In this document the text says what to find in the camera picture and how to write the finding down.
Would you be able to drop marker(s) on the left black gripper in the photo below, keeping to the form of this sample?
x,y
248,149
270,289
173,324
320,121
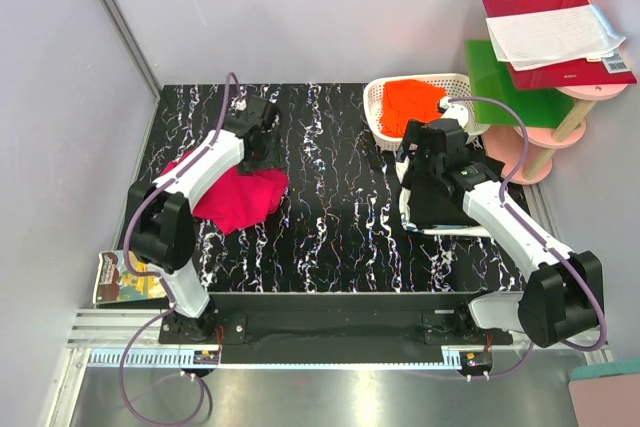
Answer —
x,y
274,160

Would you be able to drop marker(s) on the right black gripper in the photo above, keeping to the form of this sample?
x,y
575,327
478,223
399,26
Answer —
x,y
416,133

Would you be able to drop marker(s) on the magenta t shirt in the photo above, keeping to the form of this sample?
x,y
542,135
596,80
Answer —
x,y
237,202

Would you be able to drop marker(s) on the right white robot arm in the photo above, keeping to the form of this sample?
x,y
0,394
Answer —
x,y
562,300

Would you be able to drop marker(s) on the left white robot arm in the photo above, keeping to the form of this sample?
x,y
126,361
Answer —
x,y
160,237

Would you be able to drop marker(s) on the orange t shirt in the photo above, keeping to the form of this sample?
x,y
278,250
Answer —
x,y
407,100

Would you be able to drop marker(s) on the white plastic basket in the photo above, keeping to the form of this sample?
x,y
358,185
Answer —
x,y
456,85

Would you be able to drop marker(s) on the folded black white t shirt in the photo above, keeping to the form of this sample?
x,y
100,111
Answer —
x,y
432,204

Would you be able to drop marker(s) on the green plastic sheet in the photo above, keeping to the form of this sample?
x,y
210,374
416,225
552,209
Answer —
x,y
490,78

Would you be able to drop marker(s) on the white mesh cloth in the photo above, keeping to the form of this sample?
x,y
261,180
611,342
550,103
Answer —
x,y
535,40

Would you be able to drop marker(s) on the illustrated book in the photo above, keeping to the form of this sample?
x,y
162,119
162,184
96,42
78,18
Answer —
x,y
116,284

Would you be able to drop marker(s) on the dark red folder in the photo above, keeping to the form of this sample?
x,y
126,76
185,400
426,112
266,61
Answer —
x,y
610,70

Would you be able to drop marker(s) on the teal board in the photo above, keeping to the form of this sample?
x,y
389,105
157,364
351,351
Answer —
x,y
586,372

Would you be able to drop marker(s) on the pink board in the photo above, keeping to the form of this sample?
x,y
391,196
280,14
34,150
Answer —
x,y
606,401

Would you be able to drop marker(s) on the white slotted cable duct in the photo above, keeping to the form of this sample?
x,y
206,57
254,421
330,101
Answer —
x,y
240,357

